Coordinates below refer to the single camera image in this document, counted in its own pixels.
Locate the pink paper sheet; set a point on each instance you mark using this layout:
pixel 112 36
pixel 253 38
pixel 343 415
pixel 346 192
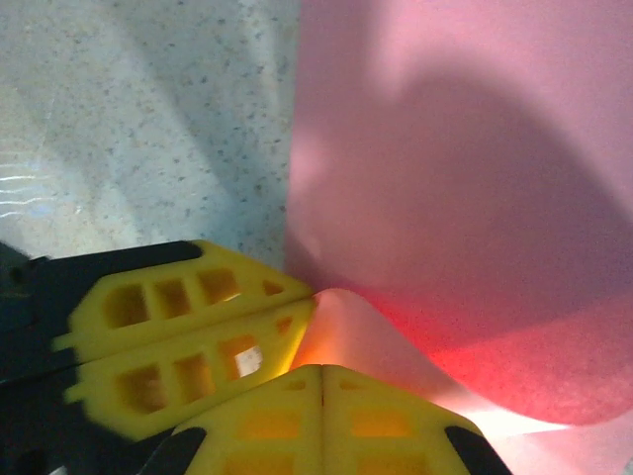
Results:
pixel 445 148

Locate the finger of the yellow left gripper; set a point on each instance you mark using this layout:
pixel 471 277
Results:
pixel 207 346
pixel 198 269

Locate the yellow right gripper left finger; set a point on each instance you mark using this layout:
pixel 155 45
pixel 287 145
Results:
pixel 277 420

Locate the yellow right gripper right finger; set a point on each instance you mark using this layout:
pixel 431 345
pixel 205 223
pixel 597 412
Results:
pixel 376 420

